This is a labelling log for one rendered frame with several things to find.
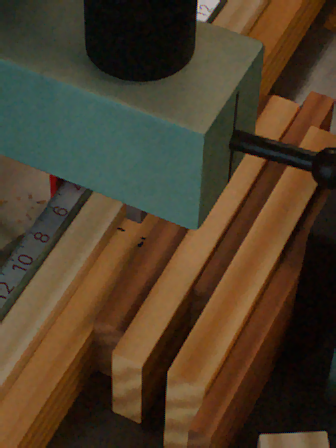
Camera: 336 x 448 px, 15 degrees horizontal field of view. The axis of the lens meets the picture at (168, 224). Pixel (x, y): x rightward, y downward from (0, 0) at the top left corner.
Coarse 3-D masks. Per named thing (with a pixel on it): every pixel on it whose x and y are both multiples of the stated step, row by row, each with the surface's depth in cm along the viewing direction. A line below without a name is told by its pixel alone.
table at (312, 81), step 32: (320, 32) 85; (288, 64) 83; (320, 64) 83; (288, 96) 81; (288, 352) 69; (320, 352) 69; (96, 384) 67; (288, 384) 68; (320, 384) 68; (96, 416) 66; (160, 416) 66; (256, 416) 66; (288, 416) 66; (320, 416) 66
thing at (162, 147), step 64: (0, 0) 61; (64, 0) 61; (0, 64) 59; (64, 64) 58; (192, 64) 59; (256, 64) 59; (0, 128) 62; (64, 128) 60; (128, 128) 58; (192, 128) 56; (128, 192) 61; (192, 192) 59
